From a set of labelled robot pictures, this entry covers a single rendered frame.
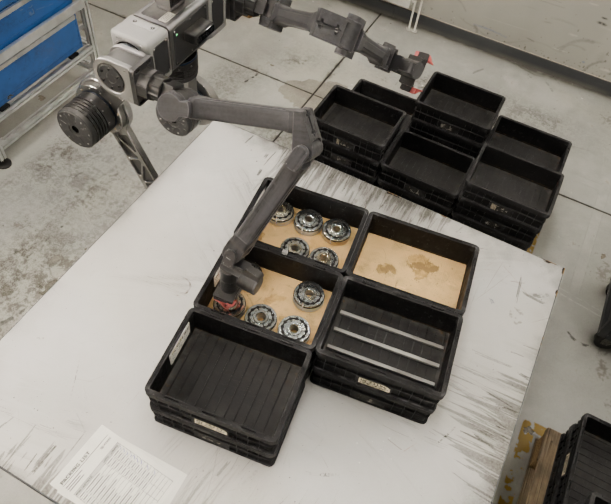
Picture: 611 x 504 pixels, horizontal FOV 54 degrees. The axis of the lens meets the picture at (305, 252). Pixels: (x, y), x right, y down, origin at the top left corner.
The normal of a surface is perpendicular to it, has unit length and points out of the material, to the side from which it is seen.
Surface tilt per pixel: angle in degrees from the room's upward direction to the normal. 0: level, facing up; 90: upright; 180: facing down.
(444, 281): 0
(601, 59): 90
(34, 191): 0
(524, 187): 0
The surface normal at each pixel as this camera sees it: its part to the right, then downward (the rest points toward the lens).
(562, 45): -0.46, 0.69
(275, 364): 0.08, -0.59
